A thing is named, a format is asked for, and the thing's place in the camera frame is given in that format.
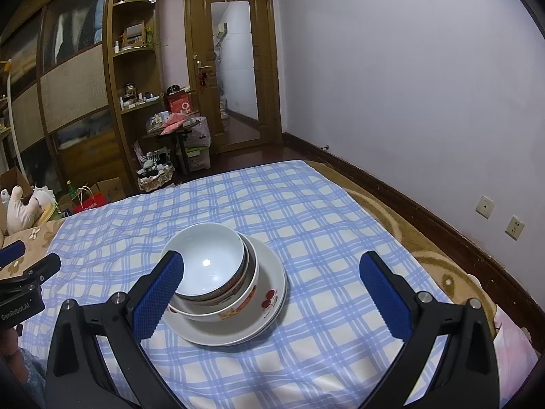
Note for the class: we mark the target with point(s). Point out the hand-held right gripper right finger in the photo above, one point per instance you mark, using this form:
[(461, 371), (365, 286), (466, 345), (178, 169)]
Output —
[(383, 302)]

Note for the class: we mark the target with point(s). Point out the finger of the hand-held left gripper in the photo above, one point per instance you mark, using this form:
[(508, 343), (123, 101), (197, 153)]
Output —
[(12, 252), (44, 266)]

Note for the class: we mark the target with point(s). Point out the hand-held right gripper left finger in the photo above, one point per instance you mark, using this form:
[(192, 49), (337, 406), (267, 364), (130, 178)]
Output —
[(159, 298)]

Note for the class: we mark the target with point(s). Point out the white bowl with orange print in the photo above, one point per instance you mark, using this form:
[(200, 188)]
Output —
[(230, 313)]

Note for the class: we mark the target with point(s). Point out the small red patterned bowl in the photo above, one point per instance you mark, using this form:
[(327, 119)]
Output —
[(213, 247)]

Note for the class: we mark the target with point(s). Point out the large white cherry plate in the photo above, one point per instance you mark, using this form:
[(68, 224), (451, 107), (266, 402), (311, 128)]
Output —
[(230, 342)]

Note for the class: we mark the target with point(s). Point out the person's left forearm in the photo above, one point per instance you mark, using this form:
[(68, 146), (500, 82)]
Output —
[(10, 358)]

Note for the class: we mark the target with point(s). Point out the white plush toy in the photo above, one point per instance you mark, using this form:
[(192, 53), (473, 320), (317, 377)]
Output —
[(19, 213)]

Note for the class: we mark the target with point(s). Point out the green yellow plush toy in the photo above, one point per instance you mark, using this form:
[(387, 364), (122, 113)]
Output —
[(53, 215)]

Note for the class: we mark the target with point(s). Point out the person's blue clothing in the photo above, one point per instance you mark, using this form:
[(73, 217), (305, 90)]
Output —
[(32, 379)]

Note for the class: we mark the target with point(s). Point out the open cardboard box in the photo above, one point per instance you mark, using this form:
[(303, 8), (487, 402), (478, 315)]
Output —
[(15, 177)]

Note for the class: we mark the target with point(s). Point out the red gift bag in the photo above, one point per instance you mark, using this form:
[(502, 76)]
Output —
[(91, 204)]

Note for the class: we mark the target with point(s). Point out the green bottle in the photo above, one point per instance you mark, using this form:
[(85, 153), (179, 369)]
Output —
[(70, 191)]

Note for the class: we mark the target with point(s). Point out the large cardboard box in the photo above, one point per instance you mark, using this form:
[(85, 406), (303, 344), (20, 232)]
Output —
[(113, 187)]

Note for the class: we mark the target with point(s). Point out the white pole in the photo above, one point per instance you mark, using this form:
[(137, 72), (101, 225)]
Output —
[(15, 136)]

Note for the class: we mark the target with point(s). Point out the wicker basket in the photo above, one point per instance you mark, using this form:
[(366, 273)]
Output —
[(155, 181)]

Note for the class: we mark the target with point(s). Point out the blue checked blanket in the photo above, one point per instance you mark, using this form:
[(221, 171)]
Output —
[(298, 204)]

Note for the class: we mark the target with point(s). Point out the pink cloth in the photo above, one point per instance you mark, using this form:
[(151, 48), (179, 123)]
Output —
[(515, 341)]

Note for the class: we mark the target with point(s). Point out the pink patterned bag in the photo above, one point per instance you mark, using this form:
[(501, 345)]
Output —
[(139, 153)]

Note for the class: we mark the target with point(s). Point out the small side table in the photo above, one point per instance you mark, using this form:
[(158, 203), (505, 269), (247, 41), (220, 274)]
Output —
[(182, 153)]

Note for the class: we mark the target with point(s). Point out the white printed carton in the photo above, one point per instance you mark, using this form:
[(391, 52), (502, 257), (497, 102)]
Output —
[(200, 136)]

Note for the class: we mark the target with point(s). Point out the wooden wardrobe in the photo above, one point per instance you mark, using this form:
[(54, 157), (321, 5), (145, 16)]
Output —
[(72, 93)]

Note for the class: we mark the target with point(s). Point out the pink papers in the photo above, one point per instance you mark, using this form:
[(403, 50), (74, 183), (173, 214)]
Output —
[(174, 125)]

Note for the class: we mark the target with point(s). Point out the wooden corner shelf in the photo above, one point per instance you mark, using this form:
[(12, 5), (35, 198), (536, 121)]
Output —
[(117, 93)]

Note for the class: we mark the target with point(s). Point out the red box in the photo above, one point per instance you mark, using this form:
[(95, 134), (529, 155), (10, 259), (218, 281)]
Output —
[(181, 104)]

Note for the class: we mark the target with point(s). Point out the wooden door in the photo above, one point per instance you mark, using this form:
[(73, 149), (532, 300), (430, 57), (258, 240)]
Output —
[(200, 106)]

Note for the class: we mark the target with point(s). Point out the black round tin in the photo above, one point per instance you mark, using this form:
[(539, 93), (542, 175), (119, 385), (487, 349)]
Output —
[(175, 89)]

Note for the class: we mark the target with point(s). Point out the wall socket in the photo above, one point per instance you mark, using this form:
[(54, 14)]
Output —
[(515, 227), (485, 207)]

